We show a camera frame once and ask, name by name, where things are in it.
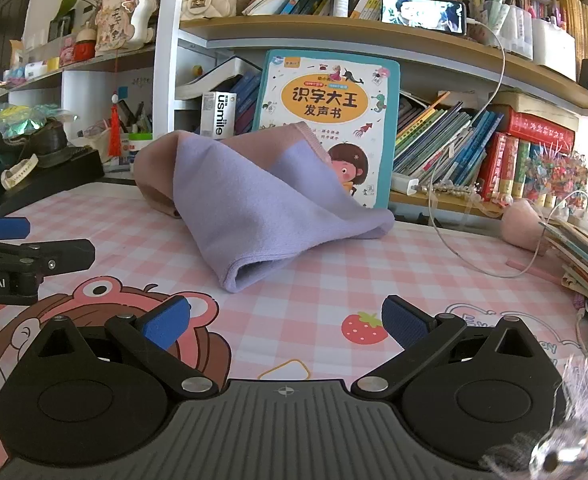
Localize pink and purple sweater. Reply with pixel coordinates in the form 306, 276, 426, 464
133, 121, 396, 293

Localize white carton box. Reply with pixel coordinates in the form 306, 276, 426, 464
200, 91, 237, 140

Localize silver tinsel ornament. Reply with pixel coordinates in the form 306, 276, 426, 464
479, 355, 588, 480

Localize row of thin books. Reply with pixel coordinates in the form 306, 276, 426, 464
394, 100, 505, 196

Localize iridescent green bag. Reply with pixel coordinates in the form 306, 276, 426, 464
0, 104, 77, 142

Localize smartphone with lit screen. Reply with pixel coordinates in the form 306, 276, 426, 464
380, 0, 470, 36

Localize stack of flat books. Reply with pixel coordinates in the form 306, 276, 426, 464
539, 215, 588, 311

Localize teal children's picture book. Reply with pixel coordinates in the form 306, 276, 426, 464
252, 49, 401, 211

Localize lucky cat ornament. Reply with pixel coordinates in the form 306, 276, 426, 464
95, 0, 157, 56

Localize white side shelf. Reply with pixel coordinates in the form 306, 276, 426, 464
0, 42, 157, 161

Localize red tassel charm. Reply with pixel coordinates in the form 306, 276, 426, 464
108, 91, 125, 158

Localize white desk organizer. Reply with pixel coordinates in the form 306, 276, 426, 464
531, 20, 577, 81

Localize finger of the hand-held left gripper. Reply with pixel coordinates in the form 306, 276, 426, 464
0, 216, 30, 239
0, 238, 96, 277

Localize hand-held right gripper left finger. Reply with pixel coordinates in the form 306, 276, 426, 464
38, 295, 219, 402

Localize pink plush toy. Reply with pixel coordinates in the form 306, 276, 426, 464
501, 198, 547, 251

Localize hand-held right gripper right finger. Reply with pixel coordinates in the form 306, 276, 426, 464
350, 295, 545, 401

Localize wooden bookshelf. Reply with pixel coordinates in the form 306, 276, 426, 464
154, 0, 588, 221

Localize white charger plug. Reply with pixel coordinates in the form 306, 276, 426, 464
391, 172, 420, 196

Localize pink checkered cartoon desk mat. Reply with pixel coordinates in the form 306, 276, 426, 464
0, 180, 588, 480

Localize white jar with green lid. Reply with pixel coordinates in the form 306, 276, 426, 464
128, 132, 153, 166

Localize black case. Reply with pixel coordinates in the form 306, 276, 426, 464
0, 147, 105, 216

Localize blue leaning books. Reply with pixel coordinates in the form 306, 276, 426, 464
234, 72, 262, 133

